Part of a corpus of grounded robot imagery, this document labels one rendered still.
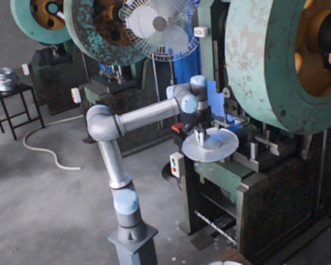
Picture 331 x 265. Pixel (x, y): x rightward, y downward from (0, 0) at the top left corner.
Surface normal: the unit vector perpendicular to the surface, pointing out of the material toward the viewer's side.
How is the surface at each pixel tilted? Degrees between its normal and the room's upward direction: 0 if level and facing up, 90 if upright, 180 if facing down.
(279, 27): 90
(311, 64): 90
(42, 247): 0
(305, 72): 90
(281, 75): 90
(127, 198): 7
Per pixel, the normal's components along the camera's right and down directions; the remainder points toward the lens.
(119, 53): 0.54, 0.32
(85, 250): -0.11, -0.89
